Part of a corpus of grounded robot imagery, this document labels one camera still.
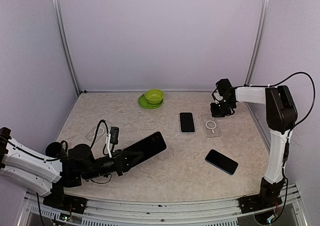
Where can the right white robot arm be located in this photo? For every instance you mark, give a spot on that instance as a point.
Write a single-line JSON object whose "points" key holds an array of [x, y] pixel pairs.
{"points": [[281, 116]]}

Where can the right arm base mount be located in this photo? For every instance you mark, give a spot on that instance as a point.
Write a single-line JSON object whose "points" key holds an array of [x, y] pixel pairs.
{"points": [[268, 196]]}

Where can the aluminium frame post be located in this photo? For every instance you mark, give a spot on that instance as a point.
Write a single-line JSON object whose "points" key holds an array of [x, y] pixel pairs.
{"points": [[258, 41], [65, 46]]}

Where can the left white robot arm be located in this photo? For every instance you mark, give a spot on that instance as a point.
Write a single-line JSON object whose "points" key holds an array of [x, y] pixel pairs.
{"points": [[59, 166]]}

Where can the green bowl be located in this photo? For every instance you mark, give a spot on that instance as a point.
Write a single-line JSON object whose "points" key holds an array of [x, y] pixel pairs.
{"points": [[154, 96]]}

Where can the right aluminium frame post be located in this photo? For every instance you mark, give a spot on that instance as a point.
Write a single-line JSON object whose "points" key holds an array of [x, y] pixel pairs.
{"points": [[258, 41]]}

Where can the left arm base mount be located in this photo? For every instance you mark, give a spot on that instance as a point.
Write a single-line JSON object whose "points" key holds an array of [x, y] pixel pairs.
{"points": [[59, 200]]}

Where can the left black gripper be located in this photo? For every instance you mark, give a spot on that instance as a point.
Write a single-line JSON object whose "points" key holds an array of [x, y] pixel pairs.
{"points": [[120, 162]]}

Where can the black phone blue edge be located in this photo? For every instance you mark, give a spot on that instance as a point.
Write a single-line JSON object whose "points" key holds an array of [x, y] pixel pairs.
{"points": [[222, 162]]}

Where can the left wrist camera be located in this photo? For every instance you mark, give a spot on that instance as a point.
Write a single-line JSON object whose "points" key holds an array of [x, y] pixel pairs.
{"points": [[111, 141]]}

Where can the black phone light edge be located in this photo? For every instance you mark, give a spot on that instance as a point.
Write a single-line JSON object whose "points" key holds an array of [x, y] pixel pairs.
{"points": [[187, 122]]}

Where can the green saucer plate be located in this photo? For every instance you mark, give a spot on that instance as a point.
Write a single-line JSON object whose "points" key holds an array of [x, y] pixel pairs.
{"points": [[142, 101]]}

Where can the left aluminium frame post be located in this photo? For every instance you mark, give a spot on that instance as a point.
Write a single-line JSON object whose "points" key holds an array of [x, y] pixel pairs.
{"points": [[65, 46]]}

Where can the large black phone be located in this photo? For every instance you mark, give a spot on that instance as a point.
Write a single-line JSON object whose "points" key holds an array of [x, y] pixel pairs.
{"points": [[149, 146]]}

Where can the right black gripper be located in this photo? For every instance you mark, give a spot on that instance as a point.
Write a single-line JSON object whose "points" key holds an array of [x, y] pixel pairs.
{"points": [[215, 112]]}

